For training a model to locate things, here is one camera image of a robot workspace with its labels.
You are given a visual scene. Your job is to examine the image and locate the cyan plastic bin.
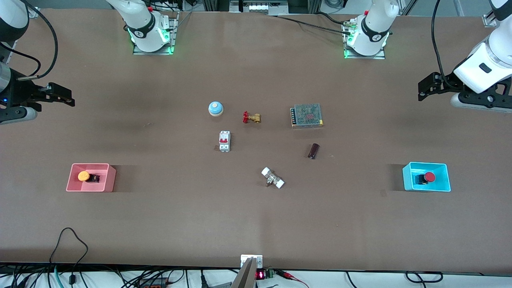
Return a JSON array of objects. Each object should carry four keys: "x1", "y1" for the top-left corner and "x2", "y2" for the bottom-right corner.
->
[{"x1": 402, "y1": 162, "x2": 451, "y2": 192}]

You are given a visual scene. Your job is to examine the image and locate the black orange adapter box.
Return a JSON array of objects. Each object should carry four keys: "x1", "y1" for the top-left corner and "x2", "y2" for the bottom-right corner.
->
[{"x1": 138, "y1": 277, "x2": 168, "y2": 288}]

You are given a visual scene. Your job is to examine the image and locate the black looped cable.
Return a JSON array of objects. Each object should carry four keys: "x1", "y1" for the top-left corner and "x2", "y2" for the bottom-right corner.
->
[{"x1": 50, "y1": 228, "x2": 89, "y2": 284}]

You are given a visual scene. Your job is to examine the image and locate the silver control box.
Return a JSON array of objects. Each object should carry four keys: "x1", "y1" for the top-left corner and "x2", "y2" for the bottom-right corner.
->
[{"x1": 230, "y1": 0, "x2": 288, "y2": 13}]

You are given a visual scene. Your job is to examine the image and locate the metal mesh power supply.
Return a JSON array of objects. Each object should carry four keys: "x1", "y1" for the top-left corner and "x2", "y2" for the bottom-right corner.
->
[{"x1": 290, "y1": 104, "x2": 324, "y2": 128}]

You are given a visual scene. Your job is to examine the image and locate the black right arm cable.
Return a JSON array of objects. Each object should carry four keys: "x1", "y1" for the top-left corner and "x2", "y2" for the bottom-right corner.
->
[{"x1": 0, "y1": 0, "x2": 59, "y2": 80}]

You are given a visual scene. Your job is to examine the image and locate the red alligator clip lead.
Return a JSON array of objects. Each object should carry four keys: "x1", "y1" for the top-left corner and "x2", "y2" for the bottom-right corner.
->
[{"x1": 276, "y1": 270, "x2": 308, "y2": 288}]

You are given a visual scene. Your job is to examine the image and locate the pink plastic bin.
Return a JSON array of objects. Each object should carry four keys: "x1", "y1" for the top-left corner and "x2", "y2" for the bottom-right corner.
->
[{"x1": 66, "y1": 163, "x2": 116, "y2": 192}]

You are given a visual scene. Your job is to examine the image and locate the black cable across table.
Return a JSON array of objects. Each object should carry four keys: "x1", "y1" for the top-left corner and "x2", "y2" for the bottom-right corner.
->
[{"x1": 276, "y1": 14, "x2": 353, "y2": 32}]

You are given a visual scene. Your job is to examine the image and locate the metal fitting white end caps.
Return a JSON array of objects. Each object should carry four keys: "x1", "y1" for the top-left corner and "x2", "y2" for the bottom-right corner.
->
[{"x1": 261, "y1": 167, "x2": 285, "y2": 189}]

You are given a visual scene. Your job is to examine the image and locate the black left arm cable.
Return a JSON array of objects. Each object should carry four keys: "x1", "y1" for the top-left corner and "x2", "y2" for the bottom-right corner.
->
[{"x1": 431, "y1": 0, "x2": 460, "y2": 90}]

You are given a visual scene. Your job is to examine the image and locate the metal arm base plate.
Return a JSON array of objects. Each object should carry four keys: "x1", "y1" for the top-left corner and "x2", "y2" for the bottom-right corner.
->
[
  {"x1": 133, "y1": 12, "x2": 178, "y2": 55},
  {"x1": 344, "y1": 18, "x2": 386, "y2": 60}
]

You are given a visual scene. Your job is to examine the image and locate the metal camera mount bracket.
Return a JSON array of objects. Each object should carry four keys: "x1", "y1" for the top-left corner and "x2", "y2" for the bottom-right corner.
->
[{"x1": 231, "y1": 255, "x2": 263, "y2": 288}]

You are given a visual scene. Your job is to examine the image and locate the black cable loop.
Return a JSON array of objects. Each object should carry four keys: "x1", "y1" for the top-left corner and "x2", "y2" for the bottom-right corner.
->
[{"x1": 405, "y1": 271, "x2": 443, "y2": 283}]

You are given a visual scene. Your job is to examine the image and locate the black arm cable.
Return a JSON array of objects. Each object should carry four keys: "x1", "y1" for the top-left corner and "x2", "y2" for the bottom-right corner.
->
[
  {"x1": 431, "y1": 0, "x2": 460, "y2": 90},
  {"x1": 0, "y1": 0, "x2": 59, "y2": 80}
]

